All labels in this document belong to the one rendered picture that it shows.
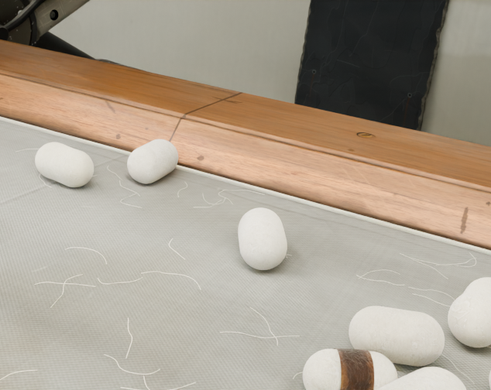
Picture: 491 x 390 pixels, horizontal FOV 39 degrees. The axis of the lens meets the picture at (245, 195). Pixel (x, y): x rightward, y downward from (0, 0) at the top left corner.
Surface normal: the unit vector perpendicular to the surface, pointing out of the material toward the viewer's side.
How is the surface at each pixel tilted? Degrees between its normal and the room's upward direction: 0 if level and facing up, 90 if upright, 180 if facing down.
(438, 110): 89
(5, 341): 0
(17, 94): 45
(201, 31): 90
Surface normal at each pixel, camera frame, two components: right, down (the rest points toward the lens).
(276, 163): -0.23, -0.44
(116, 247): 0.11, -0.92
